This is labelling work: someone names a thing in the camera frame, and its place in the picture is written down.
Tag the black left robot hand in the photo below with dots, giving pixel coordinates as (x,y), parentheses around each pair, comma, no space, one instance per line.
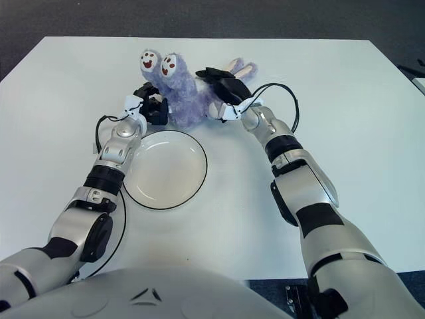
(156,111)

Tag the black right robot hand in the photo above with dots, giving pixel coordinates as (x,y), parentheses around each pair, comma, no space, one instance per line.
(232,88)

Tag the purple plush bunny doll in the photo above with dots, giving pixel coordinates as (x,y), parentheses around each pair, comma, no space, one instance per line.
(186,103)

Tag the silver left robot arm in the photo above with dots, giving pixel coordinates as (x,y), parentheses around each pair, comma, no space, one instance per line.
(116,146)

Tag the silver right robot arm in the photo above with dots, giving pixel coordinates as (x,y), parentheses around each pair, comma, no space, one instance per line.
(299,172)

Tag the white plate with black rim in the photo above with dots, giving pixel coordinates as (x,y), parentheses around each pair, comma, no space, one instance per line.
(169,171)

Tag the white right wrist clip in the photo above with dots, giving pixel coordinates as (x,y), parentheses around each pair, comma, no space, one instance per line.
(230,111)

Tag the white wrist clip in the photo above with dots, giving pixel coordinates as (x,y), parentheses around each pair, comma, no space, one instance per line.
(230,111)
(133,103)

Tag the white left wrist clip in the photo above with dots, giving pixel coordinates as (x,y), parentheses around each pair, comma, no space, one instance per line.
(133,103)

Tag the silver robot torso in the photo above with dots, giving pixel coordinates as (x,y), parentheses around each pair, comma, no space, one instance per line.
(166,295)

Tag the black device under table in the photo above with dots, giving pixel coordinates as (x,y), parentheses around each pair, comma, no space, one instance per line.
(297,299)

